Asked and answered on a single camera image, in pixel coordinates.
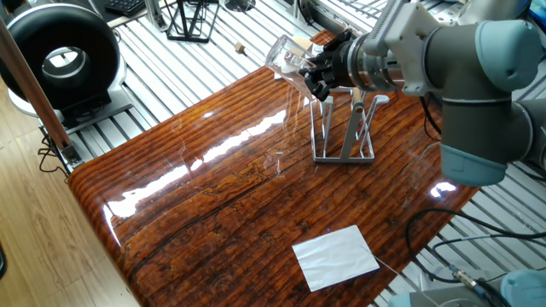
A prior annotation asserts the flat white paper sheet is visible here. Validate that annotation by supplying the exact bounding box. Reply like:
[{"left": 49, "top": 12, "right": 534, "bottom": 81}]
[{"left": 292, "top": 224, "right": 381, "bottom": 293}]

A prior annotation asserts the black wire stand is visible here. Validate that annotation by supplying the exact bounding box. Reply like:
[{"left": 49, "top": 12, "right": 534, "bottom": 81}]
[{"left": 166, "top": 0, "right": 213, "bottom": 43}]

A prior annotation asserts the black keyboard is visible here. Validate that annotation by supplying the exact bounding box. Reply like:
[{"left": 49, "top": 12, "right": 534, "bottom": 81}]
[{"left": 101, "top": 0, "right": 148, "bottom": 16}]

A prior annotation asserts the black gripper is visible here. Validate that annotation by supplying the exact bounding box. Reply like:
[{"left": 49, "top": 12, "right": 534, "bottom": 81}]
[{"left": 303, "top": 31, "right": 366, "bottom": 101}]

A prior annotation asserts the brown wooden post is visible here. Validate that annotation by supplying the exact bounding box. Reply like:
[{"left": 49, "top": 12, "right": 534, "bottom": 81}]
[{"left": 0, "top": 17, "right": 76, "bottom": 153}]

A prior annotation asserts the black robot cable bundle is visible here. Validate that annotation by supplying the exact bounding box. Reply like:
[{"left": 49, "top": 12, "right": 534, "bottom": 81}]
[{"left": 403, "top": 94, "right": 546, "bottom": 287}]

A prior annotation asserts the white wire cup rack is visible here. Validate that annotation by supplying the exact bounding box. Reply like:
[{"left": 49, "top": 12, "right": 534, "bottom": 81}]
[{"left": 307, "top": 81, "right": 392, "bottom": 165}]

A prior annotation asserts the clear glass cup with handle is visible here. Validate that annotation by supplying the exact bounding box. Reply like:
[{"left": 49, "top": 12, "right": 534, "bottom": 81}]
[{"left": 265, "top": 35, "right": 318, "bottom": 86}]

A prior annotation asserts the black round fan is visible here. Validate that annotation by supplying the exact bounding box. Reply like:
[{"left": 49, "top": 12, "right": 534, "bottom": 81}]
[{"left": 0, "top": 3, "right": 123, "bottom": 113}]

